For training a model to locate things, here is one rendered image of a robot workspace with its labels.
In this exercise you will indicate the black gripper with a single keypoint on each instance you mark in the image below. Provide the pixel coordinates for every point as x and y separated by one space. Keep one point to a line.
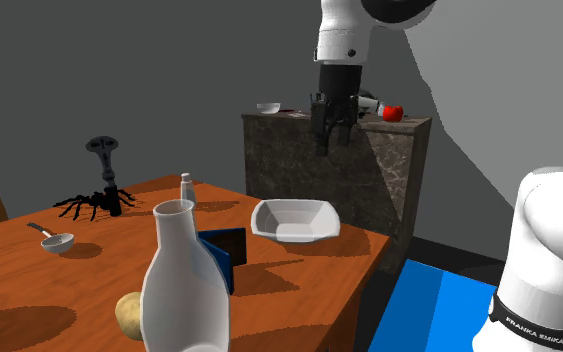
339 80

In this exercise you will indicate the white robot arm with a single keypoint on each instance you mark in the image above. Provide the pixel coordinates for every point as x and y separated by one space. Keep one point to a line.
544 253

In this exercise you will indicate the dark marble counter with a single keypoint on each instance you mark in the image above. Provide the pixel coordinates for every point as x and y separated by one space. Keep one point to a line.
286 166

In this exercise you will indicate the white square bowl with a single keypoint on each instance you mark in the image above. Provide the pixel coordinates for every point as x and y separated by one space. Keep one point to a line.
293 220

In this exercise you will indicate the blue tablet with black screen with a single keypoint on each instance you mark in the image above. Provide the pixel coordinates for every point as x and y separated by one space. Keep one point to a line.
230 246

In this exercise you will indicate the small white shaker bottle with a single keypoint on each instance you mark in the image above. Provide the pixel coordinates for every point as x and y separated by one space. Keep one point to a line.
188 191

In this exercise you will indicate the blue robot stand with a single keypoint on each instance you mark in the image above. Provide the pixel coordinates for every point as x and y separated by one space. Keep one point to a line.
422 312

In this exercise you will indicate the large white bottle vase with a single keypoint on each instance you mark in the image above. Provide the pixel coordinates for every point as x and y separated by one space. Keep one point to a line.
183 302

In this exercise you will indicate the dark grey upright kitchen tool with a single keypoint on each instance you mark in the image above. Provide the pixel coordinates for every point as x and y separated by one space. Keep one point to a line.
107 166

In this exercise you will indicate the black toy spider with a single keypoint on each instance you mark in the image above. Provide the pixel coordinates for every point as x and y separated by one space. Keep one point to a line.
83 201

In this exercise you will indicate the yellow potato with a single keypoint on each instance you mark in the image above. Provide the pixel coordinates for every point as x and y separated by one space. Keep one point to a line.
129 314

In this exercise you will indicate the brown wooden table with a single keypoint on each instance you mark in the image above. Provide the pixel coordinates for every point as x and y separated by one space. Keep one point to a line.
81 278

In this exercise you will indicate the grey ladle spoon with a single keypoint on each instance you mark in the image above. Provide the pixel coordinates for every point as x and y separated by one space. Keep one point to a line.
59 242

